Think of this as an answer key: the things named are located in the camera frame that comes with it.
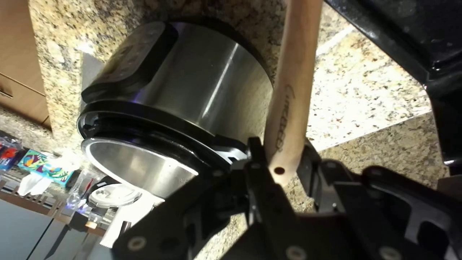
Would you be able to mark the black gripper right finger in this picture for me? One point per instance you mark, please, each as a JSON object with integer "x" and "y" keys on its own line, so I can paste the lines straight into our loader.
{"x": 390, "y": 216}

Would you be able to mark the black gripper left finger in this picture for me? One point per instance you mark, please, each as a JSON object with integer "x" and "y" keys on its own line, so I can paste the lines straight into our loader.
{"x": 182, "y": 226}

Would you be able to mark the wooden spatula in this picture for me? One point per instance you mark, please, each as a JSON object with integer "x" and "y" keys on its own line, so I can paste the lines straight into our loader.
{"x": 291, "y": 100}

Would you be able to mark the stainless pressure cooker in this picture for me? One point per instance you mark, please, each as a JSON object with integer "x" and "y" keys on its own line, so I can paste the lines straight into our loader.
{"x": 178, "y": 99}

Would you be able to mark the black electric stove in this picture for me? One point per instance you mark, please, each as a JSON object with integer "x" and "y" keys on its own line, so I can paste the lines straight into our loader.
{"x": 425, "y": 38}

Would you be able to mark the colourful items on floor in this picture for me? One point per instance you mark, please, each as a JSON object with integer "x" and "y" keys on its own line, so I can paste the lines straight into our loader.
{"x": 90, "y": 191}

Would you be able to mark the lower wooden cabinet drawers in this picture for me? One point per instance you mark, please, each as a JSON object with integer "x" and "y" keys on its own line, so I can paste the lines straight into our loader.
{"x": 21, "y": 78}

